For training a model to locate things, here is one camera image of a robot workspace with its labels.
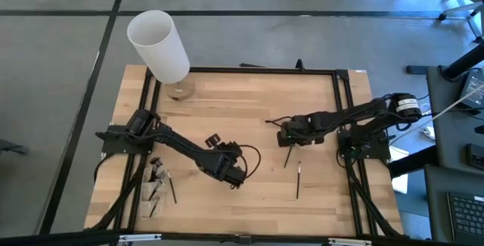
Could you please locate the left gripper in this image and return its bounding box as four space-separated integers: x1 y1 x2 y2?
198 133 246 190

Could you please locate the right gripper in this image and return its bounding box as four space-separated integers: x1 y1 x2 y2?
277 113 326 148

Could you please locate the clear acrylic organizer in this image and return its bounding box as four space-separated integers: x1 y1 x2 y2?
140 157 170 219

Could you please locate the white paper sheet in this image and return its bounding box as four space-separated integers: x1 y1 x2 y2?
389 145 411 196

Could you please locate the black desk support bar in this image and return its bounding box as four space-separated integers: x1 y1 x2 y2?
440 43 484 83
389 145 439 179

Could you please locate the white power adapter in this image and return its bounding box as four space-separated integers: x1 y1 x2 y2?
420 124 436 141

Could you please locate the white lamp with wooden base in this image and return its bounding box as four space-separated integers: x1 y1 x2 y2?
126 9 197 101

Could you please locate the dark grey desk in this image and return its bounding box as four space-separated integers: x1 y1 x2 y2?
423 163 484 246
425 65 484 177

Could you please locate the small black device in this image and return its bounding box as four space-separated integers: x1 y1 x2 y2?
466 142 484 171

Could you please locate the black laptop keyboard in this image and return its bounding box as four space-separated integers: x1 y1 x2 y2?
445 191 484 246

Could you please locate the grey office chair base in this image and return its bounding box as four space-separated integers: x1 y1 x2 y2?
437 0 484 45

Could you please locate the black floor object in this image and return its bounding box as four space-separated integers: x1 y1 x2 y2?
0 139 30 155

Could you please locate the black aluminium table frame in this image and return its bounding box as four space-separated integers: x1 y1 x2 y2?
85 66 408 246

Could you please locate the silver bracket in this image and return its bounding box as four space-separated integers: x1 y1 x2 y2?
328 237 374 246
119 233 162 244

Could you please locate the white cable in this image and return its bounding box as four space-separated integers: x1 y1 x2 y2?
389 84 484 145

